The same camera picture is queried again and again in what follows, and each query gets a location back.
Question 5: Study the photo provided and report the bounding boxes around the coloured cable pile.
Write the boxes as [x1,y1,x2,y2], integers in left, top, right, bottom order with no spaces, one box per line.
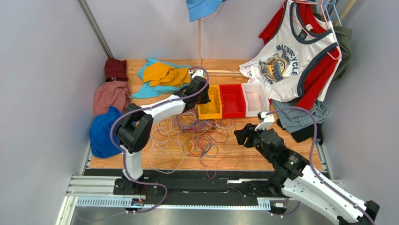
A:
[148,109,245,180]

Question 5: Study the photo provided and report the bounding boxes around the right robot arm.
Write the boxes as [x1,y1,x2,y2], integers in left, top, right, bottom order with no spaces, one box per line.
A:
[234,123,380,225]

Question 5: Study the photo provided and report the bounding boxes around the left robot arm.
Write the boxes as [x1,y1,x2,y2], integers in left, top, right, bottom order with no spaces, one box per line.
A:
[110,75,210,194]

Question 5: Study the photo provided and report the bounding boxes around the wooden stand pole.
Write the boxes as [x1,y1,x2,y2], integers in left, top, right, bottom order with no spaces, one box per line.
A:
[197,19,241,77]

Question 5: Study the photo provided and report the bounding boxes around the yellow plastic bin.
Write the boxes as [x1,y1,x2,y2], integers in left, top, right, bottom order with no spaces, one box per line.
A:
[198,85,222,120]

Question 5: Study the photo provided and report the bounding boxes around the grey denim shorts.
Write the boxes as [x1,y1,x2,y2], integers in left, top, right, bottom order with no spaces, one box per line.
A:
[277,100,330,134]

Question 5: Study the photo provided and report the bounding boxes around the red plastic bin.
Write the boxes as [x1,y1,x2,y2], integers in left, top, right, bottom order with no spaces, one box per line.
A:
[219,84,246,119]

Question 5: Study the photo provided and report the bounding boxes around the white plastic bin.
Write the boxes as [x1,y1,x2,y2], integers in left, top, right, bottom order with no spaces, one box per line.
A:
[241,83,270,117]

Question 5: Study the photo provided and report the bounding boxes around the mustard yellow shirt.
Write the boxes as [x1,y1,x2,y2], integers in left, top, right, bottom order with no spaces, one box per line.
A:
[143,62,191,87]

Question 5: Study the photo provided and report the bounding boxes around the cyan shirt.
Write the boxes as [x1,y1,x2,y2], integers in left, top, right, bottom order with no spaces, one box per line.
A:
[131,58,190,98]

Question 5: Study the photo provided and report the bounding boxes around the white motorcycle tank top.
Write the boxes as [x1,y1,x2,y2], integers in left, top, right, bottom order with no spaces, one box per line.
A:
[239,0,342,103]

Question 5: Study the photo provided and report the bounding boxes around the blue bucket hat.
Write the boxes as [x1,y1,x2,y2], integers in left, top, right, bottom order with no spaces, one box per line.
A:
[185,0,226,23]

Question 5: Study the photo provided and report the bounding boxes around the pink cloth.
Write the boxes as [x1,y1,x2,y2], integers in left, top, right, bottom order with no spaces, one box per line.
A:
[93,81,131,117]

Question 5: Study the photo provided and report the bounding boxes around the maroon cloth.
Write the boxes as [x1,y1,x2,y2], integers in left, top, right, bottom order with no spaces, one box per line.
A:
[104,58,128,82]

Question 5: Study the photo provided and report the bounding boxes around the blue cloth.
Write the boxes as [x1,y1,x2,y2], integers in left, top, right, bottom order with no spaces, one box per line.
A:
[89,106,122,158]

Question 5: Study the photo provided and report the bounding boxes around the olive green garment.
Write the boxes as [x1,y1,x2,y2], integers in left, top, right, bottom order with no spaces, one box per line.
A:
[304,12,353,88]

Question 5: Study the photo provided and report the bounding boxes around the aluminium corner profile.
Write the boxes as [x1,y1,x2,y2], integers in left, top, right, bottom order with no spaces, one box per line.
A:
[77,0,113,58]

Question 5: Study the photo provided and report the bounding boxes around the pink clothes hanger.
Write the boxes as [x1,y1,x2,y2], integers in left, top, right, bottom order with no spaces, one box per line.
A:
[276,0,341,66]

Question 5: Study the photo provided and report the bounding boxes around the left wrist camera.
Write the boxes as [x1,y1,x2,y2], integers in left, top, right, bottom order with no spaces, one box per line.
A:
[188,69,206,79]

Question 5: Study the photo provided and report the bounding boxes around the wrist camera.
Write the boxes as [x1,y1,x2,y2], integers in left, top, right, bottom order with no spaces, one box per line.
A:
[255,111,275,131]
[188,69,206,79]

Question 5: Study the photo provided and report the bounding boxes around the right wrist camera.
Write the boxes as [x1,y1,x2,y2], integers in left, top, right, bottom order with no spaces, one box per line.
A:
[255,111,275,131]

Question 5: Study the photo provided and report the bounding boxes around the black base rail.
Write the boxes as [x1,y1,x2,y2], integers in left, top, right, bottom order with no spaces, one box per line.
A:
[82,168,298,207]

